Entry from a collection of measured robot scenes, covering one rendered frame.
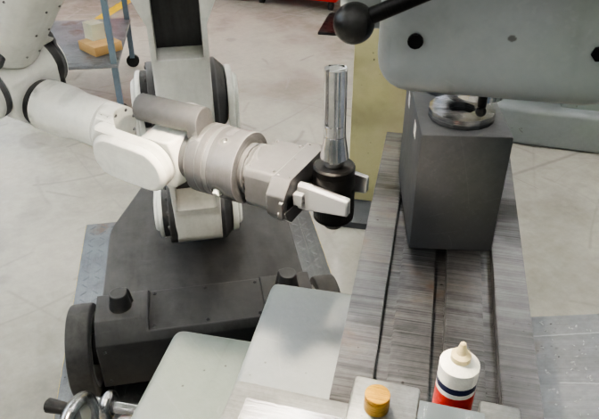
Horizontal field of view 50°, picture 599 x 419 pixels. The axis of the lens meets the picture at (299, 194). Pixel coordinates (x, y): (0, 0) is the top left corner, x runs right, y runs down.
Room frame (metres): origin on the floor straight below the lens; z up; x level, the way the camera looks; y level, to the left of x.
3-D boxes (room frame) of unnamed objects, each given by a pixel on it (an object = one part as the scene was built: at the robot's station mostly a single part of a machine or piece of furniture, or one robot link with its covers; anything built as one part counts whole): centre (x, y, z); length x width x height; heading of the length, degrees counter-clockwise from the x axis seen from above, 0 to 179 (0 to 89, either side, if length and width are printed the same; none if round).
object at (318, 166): (0.61, -0.04, 1.16); 0.05 x 0.05 x 0.01
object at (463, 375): (0.45, -0.16, 1.01); 0.04 x 0.04 x 0.11
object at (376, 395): (0.37, -0.07, 1.07); 0.02 x 0.02 x 0.02
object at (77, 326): (0.98, 0.46, 0.50); 0.20 x 0.05 x 0.20; 10
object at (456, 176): (0.85, -0.23, 1.05); 0.22 x 0.12 x 0.20; 176
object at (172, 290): (1.27, 0.24, 0.59); 0.64 x 0.52 x 0.33; 10
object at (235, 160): (0.66, 0.04, 1.13); 0.13 x 0.12 x 0.10; 153
